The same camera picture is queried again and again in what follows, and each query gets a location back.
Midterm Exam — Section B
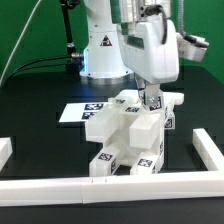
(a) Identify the white marker base plate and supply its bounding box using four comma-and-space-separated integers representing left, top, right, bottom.
59, 102, 106, 123

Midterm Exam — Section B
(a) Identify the white cable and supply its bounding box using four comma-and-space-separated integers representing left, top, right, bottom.
0, 0, 43, 84

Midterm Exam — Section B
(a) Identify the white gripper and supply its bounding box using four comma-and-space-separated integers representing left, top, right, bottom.
118, 15, 209, 97

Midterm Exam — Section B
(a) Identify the white L-shaped fence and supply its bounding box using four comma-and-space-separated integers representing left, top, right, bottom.
0, 128, 224, 207

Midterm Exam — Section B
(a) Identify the white tagged cube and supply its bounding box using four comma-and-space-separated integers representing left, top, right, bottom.
164, 113, 175, 130
143, 95, 163, 111

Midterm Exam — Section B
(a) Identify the grey braided cable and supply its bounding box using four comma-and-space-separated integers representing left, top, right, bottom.
176, 0, 211, 48

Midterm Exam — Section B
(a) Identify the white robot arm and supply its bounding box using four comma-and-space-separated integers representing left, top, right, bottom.
81, 0, 209, 106

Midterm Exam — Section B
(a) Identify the white block at left edge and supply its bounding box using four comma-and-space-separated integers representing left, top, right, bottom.
0, 137, 12, 171

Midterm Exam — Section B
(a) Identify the black cable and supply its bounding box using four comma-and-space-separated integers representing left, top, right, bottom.
6, 54, 84, 79

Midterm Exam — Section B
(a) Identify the white chair seat block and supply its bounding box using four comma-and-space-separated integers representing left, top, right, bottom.
110, 112, 164, 167

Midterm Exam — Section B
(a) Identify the white chair back frame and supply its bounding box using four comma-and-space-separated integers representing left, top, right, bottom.
85, 89, 184, 149

